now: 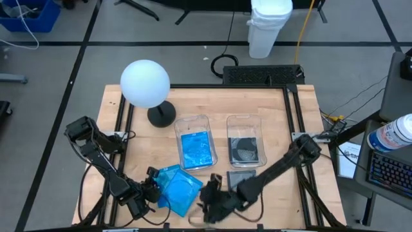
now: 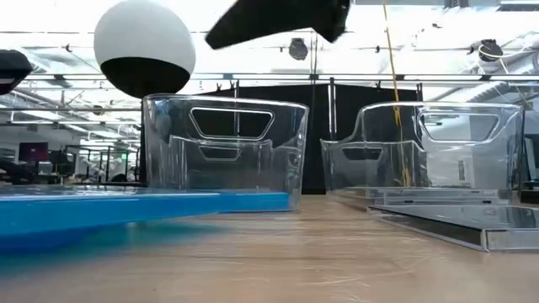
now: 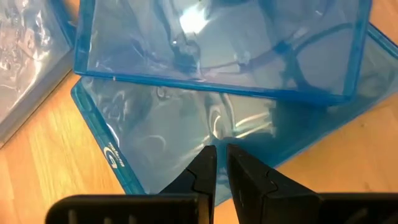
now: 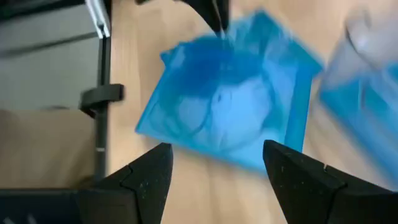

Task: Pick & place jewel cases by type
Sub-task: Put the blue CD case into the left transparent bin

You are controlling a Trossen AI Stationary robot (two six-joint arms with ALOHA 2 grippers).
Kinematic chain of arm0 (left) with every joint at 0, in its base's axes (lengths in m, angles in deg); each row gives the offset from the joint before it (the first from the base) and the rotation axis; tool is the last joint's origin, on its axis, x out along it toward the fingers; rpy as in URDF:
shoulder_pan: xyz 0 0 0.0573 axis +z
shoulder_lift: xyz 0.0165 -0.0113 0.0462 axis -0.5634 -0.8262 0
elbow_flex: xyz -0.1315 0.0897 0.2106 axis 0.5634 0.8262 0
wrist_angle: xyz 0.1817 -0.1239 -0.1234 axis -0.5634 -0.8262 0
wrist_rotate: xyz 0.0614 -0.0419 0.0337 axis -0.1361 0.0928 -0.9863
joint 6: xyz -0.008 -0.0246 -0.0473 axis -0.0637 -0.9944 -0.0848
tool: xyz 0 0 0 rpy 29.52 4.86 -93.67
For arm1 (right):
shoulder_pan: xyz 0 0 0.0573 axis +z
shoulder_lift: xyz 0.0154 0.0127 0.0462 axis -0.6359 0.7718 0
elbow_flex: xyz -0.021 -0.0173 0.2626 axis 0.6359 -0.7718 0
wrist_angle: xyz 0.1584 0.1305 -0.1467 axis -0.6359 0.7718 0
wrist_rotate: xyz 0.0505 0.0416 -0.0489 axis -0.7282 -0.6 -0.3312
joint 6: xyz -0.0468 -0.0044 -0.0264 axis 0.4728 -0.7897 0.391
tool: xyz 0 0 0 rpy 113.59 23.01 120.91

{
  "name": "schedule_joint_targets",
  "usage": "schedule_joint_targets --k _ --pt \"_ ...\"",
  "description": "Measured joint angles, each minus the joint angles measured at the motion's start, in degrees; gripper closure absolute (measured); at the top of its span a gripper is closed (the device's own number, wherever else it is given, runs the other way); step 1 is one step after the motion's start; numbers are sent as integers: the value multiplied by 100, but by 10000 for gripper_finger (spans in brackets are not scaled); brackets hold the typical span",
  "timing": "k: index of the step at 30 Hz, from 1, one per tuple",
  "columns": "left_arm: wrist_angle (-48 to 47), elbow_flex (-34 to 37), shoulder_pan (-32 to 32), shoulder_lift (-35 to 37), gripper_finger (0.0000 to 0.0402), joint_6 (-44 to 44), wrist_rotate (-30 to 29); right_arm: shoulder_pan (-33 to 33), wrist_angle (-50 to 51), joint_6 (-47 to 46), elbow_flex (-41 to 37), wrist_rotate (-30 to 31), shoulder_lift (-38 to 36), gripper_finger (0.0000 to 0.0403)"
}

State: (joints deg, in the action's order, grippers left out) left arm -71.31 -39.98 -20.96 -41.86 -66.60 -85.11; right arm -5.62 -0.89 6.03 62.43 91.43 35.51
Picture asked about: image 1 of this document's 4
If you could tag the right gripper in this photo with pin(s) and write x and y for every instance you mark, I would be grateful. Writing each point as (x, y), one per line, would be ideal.
(222, 206)

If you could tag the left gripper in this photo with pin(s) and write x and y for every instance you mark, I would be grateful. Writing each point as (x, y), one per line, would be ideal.
(135, 199)

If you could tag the grey square packets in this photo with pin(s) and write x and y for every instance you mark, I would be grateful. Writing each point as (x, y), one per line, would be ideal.
(243, 149)

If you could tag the clear plastic bin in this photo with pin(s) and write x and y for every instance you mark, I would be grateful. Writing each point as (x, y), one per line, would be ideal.
(246, 124)
(193, 122)

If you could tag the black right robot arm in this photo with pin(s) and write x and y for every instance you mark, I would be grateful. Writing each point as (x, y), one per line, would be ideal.
(277, 167)

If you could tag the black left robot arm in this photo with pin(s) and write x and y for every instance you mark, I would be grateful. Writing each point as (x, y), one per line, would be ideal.
(106, 167)

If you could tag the white globe lamp black base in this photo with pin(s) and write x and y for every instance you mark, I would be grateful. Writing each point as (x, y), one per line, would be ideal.
(145, 83)

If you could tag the black perforated computer case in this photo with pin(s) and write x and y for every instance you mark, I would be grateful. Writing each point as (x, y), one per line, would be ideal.
(262, 74)

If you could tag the white printed sheet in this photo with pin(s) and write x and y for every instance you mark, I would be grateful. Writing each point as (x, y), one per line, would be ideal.
(347, 161)

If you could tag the grey computer desk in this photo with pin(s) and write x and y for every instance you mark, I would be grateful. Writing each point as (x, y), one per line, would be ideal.
(362, 174)

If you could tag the black chair part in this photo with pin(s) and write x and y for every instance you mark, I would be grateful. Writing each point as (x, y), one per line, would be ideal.
(4, 109)

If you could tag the black stand leg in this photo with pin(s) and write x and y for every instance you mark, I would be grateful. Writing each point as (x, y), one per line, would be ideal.
(141, 9)
(322, 14)
(185, 17)

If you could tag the grey metal bar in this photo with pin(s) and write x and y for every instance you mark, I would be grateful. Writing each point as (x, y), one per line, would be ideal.
(13, 78)

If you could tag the black backlit keyboard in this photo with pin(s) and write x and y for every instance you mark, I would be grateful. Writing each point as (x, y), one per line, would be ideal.
(389, 174)

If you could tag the white trash bin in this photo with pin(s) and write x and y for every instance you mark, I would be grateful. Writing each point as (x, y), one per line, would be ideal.
(268, 25)

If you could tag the white wipes canister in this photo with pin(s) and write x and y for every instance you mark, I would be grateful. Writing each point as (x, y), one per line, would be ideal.
(391, 133)

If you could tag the blue plastic crate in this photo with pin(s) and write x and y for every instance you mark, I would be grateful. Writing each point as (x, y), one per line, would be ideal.
(38, 19)

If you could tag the dark grey side table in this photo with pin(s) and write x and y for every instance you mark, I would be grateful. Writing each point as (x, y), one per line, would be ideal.
(396, 96)

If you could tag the black device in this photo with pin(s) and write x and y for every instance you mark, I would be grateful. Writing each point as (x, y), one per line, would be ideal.
(407, 67)

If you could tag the black frame bracket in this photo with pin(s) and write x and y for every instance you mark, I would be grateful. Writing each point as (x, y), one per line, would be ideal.
(166, 226)
(260, 226)

